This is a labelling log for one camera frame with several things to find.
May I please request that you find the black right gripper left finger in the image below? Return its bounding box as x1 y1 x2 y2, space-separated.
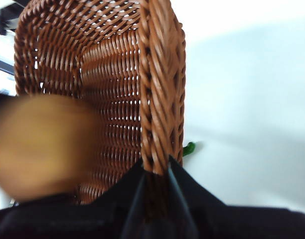
0 160 146 239

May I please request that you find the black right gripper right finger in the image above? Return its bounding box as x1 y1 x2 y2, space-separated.
168 154 305 239

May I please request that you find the orange-yellow corn cob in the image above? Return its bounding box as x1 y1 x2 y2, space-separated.
0 94 103 202

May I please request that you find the green cucumber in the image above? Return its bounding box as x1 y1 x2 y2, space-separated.
182 141 197 157

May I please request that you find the brown wicker basket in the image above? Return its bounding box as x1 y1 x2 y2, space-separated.
13 0 187 225

